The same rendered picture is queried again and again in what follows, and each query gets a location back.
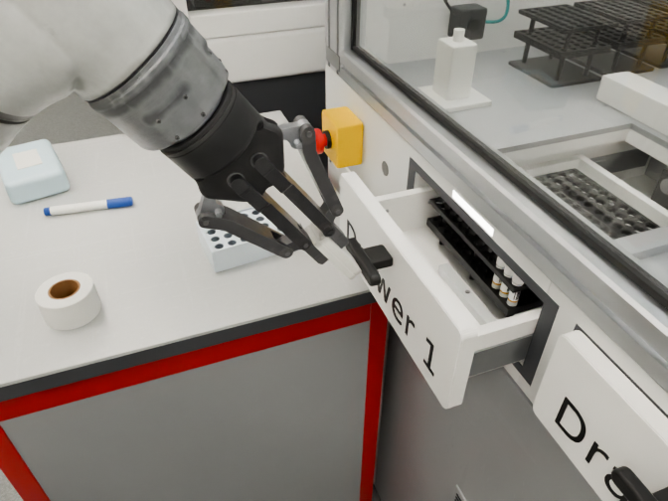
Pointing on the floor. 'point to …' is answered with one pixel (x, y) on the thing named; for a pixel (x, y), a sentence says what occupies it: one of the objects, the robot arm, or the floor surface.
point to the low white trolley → (180, 350)
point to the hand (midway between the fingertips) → (334, 250)
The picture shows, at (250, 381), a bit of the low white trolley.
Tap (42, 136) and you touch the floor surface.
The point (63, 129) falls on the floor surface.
